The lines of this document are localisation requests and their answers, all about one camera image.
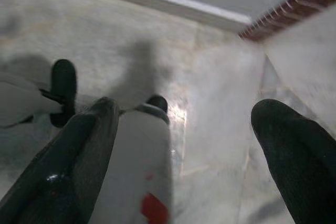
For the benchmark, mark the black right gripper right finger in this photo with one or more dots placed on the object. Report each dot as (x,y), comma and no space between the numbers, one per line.
(302,166)

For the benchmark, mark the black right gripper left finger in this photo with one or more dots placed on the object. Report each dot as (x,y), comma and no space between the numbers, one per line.
(78,161)

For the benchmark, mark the black robot left foot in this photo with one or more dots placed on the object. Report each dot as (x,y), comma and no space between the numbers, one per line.
(64,77)

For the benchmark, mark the black robot foot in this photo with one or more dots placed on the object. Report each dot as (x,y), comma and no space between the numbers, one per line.
(157,102)
(64,77)

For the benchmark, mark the white robot left leg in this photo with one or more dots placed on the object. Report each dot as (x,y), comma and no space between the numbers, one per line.
(18,95)

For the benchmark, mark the black robot right foot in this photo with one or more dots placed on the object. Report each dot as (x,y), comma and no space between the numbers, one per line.
(157,102)

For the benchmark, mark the brown rack with white hooks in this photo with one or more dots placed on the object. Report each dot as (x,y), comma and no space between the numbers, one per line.
(286,9)

